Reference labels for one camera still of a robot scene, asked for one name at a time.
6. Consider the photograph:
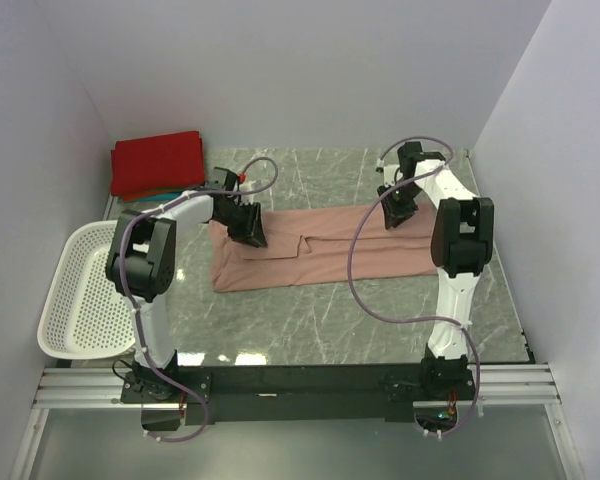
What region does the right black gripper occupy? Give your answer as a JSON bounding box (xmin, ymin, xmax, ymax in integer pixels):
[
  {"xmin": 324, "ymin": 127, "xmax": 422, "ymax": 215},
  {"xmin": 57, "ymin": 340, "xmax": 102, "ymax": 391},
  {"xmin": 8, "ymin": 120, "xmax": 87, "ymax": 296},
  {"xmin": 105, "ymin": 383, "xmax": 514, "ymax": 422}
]
[{"xmin": 376, "ymin": 181, "xmax": 421, "ymax": 230}]

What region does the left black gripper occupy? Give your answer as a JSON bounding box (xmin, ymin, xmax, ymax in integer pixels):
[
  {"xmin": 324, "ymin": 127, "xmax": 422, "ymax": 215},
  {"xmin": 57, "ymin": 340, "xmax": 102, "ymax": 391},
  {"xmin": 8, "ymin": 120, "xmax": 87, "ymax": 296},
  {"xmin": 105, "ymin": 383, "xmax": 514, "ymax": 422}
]
[{"xmin": 216, "ymin": 200, "xmax": 267, "ymax": 248}]

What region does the pink t-shirt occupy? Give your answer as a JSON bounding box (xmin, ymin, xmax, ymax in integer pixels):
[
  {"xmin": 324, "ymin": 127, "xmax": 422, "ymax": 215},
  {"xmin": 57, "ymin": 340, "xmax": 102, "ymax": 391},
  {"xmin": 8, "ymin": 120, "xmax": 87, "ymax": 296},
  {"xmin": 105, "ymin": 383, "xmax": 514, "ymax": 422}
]
[{"xmin": 208, "ymin": 203, "xmax": 435, "ymax": 293}]

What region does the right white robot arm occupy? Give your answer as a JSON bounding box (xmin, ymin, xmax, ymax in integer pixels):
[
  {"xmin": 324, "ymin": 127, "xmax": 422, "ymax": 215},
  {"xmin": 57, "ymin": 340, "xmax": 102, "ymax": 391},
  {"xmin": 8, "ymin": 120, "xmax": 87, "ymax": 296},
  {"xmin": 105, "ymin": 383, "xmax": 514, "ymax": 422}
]
[{"xmin": 376, "ymin": 141, "xmax": 495, "ymax": 360}]

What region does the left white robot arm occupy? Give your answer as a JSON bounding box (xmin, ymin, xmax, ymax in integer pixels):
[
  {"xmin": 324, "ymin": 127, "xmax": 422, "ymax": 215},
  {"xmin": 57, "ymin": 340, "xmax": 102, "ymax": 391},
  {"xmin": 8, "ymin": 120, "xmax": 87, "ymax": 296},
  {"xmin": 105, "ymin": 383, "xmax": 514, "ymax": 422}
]
[{"xmin": 105, "ymin": 167, "xmax": 270, "ymax": 402}]

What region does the folded teal t-shirt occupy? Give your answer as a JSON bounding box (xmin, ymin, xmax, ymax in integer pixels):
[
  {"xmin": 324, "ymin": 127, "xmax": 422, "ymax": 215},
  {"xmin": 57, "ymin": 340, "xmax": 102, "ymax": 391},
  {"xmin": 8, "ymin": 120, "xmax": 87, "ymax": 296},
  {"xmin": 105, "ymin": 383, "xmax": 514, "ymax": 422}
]
[{"xmin": 133, "ymin": 190, "xmax": 183, "ymax": 203}]

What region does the folded red t-shirt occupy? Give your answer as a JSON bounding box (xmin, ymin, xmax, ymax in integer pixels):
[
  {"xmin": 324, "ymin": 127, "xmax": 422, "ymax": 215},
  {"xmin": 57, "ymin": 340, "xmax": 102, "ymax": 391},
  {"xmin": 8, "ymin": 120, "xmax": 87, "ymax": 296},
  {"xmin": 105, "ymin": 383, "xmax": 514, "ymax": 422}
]
[{"xmin": 110, "ymin": 131, "xmax": 206, "ymax": 197}]

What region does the white perforated laundry basket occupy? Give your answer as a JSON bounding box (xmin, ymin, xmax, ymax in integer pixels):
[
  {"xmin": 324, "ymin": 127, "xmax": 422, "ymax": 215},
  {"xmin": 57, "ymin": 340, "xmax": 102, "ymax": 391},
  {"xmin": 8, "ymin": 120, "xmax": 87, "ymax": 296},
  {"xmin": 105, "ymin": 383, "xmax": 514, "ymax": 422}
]
[{"xmin": 37, "ymin": 221, "xmax": 135, "ymax": 361}]

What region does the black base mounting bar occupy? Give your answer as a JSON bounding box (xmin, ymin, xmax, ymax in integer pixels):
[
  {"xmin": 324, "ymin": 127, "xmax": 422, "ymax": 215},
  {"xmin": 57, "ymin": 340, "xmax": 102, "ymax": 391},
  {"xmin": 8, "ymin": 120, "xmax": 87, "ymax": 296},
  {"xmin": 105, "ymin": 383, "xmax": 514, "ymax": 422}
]
[{"xmin": 121, "ymin": 360, "xmax": 476, "ymax": 425}]

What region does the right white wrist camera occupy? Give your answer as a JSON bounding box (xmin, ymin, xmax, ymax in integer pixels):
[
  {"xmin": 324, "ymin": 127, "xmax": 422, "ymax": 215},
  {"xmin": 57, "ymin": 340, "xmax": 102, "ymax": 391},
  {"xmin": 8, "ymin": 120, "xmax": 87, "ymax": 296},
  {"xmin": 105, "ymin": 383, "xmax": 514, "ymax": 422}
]
[{"xmin": 375, "ymin": 158, "xmax": 401, "ymax": 187}]

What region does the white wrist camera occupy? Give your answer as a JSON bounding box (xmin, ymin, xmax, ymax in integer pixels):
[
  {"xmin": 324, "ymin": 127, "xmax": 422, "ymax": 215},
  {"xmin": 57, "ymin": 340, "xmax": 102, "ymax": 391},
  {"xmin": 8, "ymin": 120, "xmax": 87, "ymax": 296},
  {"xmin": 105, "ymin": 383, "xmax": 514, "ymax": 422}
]
[
  {"xmin": 375, "ymin": 158, "xmax": 401, "ymax": 187},
  {"xmin": 238, "ymin": 172, "xmax": 260, "ymax": 195}
]

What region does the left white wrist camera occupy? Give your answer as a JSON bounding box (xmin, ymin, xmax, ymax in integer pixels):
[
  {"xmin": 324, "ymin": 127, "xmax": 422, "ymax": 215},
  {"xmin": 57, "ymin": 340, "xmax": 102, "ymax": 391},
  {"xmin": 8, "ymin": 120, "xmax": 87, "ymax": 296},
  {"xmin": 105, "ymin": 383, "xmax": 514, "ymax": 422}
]
[{"xmin": 238, "ymin": 172, "xmax": 260, "ymax": 195}]

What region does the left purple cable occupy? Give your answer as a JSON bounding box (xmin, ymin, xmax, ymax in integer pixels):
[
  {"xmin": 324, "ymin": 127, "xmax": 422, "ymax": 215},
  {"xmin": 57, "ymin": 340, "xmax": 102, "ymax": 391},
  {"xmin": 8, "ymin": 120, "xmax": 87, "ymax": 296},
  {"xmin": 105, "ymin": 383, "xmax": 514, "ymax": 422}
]
[{"xmin": 119, "ymin": 157, "xmax": 281, "ymax": 444}]

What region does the purple cable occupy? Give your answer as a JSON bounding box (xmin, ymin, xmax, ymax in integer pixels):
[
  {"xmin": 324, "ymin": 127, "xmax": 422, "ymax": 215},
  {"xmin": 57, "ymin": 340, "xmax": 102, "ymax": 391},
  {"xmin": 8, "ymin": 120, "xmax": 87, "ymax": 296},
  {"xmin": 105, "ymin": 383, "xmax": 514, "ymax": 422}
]
[
  {"xmin": 347, "ymin": 135, "xmax": 481, "ymax": 437},
  {"xmin": 119, "ymin": 157, "xmax": 281, "ymax": 444}
]

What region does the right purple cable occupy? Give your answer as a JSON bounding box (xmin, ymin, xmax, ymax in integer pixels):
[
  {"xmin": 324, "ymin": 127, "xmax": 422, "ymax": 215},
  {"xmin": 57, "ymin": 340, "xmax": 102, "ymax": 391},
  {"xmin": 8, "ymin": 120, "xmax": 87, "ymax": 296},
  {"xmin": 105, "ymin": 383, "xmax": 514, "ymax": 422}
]
[{"xmin": 347, "ymin": 135, "xmax": 481, "ymax": 437}]

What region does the aluminium frame rail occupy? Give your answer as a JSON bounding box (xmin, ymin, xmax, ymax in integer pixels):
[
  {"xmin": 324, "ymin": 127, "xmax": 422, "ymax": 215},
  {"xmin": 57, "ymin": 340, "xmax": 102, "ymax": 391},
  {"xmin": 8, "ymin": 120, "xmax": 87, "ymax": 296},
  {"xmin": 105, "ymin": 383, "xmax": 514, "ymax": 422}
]
[{"xmin": 9, "ymin": 364, "xmax": 585, "ymax": 479}]

